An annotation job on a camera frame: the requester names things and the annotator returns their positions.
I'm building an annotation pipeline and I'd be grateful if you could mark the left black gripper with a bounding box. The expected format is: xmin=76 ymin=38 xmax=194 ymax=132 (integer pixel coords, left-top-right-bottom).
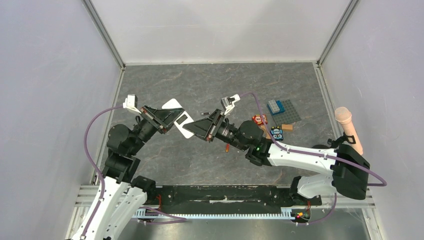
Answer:
xmin=128 ymin=103 xmax=184 ymax=155

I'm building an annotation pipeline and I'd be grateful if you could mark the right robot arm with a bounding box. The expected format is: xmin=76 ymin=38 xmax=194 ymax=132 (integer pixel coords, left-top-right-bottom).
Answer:
xmin=182 ymin=109 xmax=370 ymax=204

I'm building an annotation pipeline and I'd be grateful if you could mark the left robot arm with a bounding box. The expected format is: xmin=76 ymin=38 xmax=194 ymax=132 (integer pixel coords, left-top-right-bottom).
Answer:
xmin=72 ymin=103 xmax=184 ymax=240

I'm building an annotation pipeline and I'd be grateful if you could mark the red owl number block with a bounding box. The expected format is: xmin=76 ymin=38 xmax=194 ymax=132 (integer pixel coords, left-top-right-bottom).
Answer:
xmin=252 ymin=114 xmax=268 ymax=126

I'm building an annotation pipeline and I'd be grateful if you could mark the grey lego brick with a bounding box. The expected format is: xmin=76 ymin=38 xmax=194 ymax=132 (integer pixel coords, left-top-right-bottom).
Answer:
xmin=267 ymin=99 xmax=280 ymax=114

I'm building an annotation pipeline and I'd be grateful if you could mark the blue owl number block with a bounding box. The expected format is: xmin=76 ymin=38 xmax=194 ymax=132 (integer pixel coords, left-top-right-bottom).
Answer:
xmin=270 ymin=126 xmax=284 ymax=141

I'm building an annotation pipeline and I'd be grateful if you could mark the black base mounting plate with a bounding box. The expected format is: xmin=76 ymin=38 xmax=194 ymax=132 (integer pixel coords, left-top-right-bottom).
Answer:
xmin=145 ymin=185 xmax=322 ymax=214

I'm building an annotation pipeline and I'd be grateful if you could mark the blue lego brick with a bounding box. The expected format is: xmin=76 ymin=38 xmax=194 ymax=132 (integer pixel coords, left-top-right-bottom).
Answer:
xmin=267 ymin=99 xmax=286 ymax=116

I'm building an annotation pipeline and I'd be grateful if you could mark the wooden block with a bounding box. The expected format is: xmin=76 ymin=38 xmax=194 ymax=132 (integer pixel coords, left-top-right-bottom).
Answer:
xmin=281 ymin=124 xmax=294 ymax=132

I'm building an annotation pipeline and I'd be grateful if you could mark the grey lego baseplate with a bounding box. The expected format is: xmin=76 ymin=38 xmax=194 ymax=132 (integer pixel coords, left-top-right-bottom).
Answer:
xmin=272 ymin=99 xmax=301 ymax=126

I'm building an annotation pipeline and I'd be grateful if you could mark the black microphone stand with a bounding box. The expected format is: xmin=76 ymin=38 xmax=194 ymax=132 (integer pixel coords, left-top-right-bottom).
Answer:
xmin=312 ymin=132 xmax=357 ymax=149

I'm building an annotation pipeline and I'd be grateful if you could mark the pink microphone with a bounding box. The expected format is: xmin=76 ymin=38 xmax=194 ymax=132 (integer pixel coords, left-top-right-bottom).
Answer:
xmin=334 ymin=106 xmax=364 ymax=155

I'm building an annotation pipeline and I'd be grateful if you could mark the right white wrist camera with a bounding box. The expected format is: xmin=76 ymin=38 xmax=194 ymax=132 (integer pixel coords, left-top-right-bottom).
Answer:
xmin=220 ymin=94 xmax=241 ymax=116

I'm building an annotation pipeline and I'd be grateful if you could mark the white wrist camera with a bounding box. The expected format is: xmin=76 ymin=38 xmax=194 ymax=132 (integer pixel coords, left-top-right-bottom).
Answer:
xmin=122 ymin=94 xmax=141 ymax=115
xmin=220 ymin=94 xmax=241 ymax=116

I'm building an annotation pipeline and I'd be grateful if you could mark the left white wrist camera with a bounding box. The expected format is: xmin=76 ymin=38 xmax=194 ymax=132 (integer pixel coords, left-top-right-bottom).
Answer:
xmin=122 ymin=94 xmax=141 ymax=115

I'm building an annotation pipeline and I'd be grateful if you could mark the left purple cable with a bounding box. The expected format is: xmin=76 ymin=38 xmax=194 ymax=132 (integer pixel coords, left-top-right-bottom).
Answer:
xmin=81 ymin=105 xmax=186 ymax=238

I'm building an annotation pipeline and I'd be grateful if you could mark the white slotted cable duct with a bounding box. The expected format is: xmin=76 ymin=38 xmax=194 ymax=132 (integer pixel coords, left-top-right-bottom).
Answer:
xmin=132 ymin=207 xmax=310 ymax=221

